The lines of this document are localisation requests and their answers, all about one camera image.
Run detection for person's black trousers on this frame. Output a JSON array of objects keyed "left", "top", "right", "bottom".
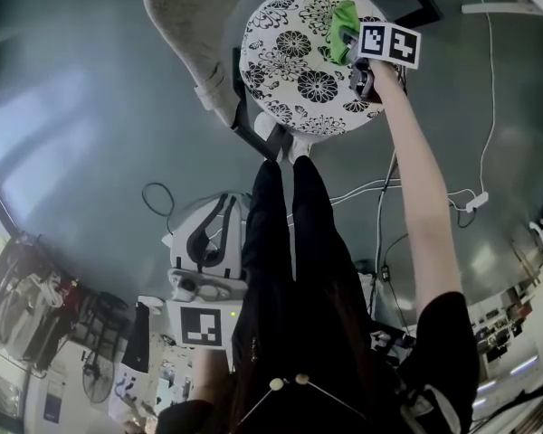
[{"left": 232, "top": 155, "right": 420, "bottom": 434}]

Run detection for black standing fan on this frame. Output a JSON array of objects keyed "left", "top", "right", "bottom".
[{"left": 81, "top": 349, "right": 117, "bottom": 405}]

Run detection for person's white shoe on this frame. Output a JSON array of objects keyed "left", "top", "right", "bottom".
[{"left": 288, "top": 136, "right": 312, "bottom": 164}]

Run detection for white beaded drawstring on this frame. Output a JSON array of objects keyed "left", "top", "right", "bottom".
[
  {"left": 295, "top": 374, "right": 367, "bottom": 422},
  {"left": 234, "top": 377, "right": 285, "bottom": 429}
]

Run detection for person's right forearm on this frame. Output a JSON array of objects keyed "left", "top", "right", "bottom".
[{"left": 371, "top": 59, "right": 465, "bottom": 312}]

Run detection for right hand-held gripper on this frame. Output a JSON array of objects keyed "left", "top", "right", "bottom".
[{"left": 338, "top": 22, "right": 423, "bottom": 105}]

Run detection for person's black shirt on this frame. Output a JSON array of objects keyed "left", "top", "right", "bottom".
[{"left": 156, "top": 290, "right": 481, "bottom": 434}]

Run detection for thin black cable loop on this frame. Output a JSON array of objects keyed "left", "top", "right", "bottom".
[{"left": 141, "top": 182, "right": 176, "bottom": 234}]

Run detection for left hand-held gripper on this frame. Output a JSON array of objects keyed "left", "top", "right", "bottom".
[{"left": 165, "top": 192, "right": 250, "bottom": 373}]

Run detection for grey cable bundle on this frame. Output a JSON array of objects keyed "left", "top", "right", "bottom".
[{"left": 328, "top": 150, "right": 411, "bottom": 334}]

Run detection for rack with hanging bags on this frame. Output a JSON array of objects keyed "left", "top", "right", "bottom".
[{"left": 0, "top": 231, "right": 132, "bottom": 373}]

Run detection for long white cable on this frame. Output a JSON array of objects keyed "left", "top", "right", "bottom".
[{"left": 446, "top": 0, "right": 499, "bottom": 230}]

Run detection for green cloth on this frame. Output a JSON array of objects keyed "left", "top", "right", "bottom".
[{"left": 327, "top": 0, "right": 361, "bottom": 66}]

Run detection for person's left forearm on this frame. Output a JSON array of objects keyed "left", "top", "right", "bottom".
[{"left": 191, "top": 344, "right": 236, "bottom": 409}]

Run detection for white power strip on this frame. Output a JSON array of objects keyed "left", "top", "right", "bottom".
[{"left": 463, "top": 191, "right": 491, "bottom": 213}]

